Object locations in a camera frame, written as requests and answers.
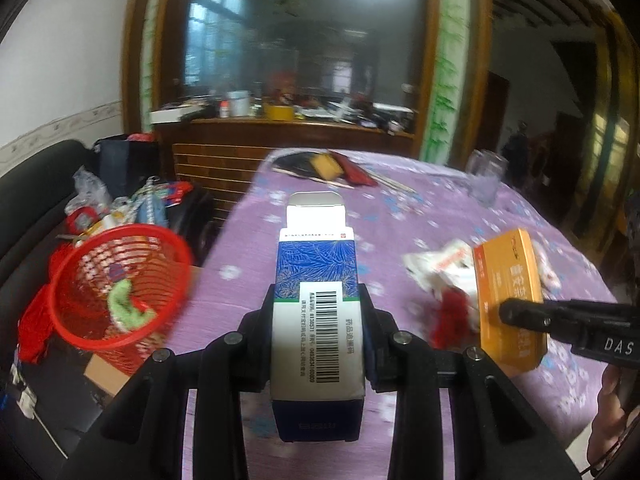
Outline black hand fan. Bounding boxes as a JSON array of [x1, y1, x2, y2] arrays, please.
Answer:
[[272, 152, 321, 181]]

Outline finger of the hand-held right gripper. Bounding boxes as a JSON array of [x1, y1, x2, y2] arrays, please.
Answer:
[[498, 297, 584, 357]]

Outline orange medicine box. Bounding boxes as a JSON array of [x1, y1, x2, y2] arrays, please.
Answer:
[[472, 228, 549, 374]]

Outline clear plastic bag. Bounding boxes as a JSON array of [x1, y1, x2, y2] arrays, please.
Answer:
[[66, 166, 114, 212]]

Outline wooden glass partition cabinet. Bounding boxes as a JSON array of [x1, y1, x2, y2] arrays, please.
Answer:
[[122, 0, 494, 207]]

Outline person's right hand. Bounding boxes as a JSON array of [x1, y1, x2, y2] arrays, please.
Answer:
[[587, 364, 637, 467]]

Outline dark red packet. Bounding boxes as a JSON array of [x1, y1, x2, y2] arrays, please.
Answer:
[[330, 150, 377, 189]]

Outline yellow tape roll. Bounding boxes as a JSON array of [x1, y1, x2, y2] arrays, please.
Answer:
[[310, 152, 347, 181]]

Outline dark shopping bag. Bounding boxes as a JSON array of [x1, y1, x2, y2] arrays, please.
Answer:
[[94, 136, 162, 187]]

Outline purple floral tablecloth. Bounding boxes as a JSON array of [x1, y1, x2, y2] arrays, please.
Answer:
[[182, 149, 619, 480]]

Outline red plastic bag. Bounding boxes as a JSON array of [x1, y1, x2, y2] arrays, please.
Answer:
[[19, 244, 68, 367]]

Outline white sachet red print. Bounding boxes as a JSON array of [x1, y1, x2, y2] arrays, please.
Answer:
[[403, 240, 477, 294]]

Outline green fluffy cloth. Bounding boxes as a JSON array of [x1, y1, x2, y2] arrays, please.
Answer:
[[106, 279, 157, 332]]

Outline blue white medicine box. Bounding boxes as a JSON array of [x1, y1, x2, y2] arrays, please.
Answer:
[[272, 191, 371, 444]]

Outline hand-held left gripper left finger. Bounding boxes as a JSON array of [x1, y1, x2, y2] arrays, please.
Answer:
[[55, 284, 279, 480]]

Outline long wooden stick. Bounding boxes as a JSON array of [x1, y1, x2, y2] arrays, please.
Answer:
[[272, 166, 357, 191]]

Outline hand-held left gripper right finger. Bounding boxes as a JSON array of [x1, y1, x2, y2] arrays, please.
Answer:
[[357, 284, 576, 480]]

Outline pale round tin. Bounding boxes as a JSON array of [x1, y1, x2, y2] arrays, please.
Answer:
[[227, 90, 251, 117]]

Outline black sofa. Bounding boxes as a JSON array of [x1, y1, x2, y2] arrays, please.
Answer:
[[0, 139, 222, 461]]

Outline wooden chopsticks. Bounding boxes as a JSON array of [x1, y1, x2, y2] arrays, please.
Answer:
[[369, 171, 417, 194]]

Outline bamboo painted panel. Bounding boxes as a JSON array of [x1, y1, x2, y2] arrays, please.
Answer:
[[419, 0, 472, 167]]

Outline cardboard box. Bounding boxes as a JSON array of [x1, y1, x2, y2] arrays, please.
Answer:
[[83, 349, 132, 397]]

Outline clear glass mug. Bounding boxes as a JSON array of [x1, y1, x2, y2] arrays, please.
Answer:
[[466, 149, 507, 207]]

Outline red plastic basket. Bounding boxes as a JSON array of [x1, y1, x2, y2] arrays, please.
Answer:
[[49, 224, 194, 377]]

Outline red snack bag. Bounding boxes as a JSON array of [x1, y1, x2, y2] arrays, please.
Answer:
[[429, 287, 477, 347]]

